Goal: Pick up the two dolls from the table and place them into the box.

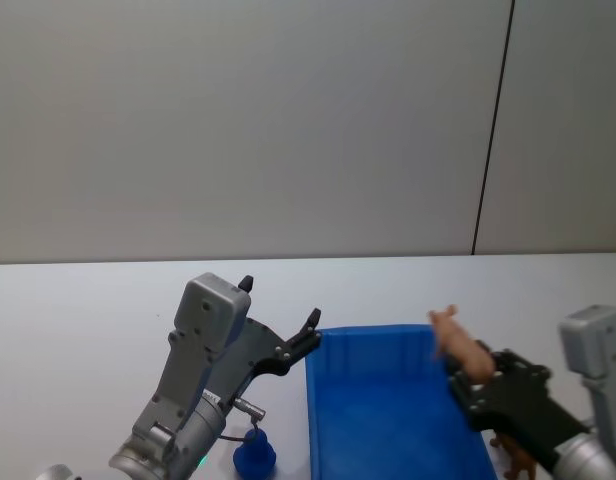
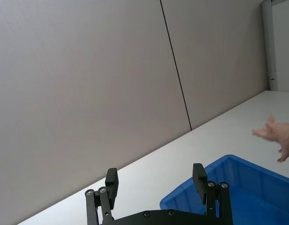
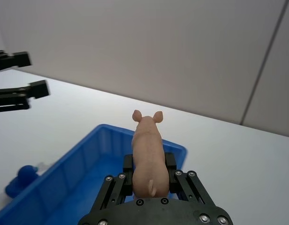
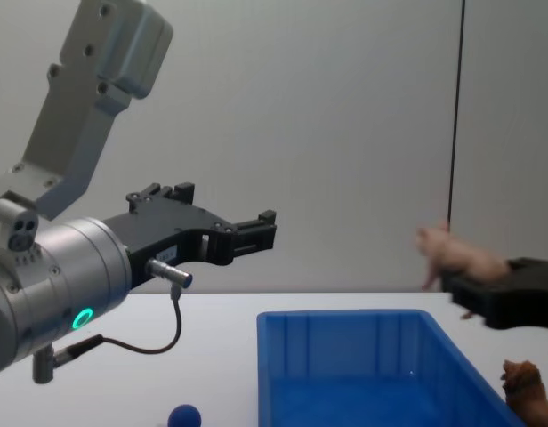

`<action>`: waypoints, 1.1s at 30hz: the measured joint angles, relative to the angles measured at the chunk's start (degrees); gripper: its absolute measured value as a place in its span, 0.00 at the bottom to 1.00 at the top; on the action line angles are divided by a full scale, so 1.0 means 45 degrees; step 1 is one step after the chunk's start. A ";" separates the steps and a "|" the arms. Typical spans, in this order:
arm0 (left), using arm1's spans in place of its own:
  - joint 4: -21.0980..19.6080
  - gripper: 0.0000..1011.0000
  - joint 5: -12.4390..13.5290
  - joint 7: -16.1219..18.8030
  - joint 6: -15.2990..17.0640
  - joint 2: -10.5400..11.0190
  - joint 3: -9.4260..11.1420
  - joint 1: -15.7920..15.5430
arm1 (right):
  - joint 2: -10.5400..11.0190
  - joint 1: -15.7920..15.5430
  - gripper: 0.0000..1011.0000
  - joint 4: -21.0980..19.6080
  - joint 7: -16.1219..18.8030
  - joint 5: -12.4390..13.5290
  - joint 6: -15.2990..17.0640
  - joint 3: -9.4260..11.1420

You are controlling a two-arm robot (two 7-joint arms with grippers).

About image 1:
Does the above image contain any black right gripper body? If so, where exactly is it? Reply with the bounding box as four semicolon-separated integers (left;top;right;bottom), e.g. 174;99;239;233
469;393;592;472

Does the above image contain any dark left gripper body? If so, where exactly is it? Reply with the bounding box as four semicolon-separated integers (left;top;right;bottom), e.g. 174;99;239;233
205;317;289;407

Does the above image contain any pink toy pig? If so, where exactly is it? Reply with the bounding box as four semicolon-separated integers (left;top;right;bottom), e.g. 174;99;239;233
426;304;497;387

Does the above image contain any brown toy animal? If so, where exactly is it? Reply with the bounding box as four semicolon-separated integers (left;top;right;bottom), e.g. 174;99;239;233
489;431;538;480

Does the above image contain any blue plastic bin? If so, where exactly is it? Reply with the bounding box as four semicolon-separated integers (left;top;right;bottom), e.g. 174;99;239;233
304;323;500;480

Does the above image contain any small blue plastic toy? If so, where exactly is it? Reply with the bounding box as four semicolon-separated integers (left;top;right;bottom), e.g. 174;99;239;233
232;428;280;477

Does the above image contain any thin dark cable silver plug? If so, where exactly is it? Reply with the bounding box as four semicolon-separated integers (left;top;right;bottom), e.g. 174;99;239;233
218;396;269;447

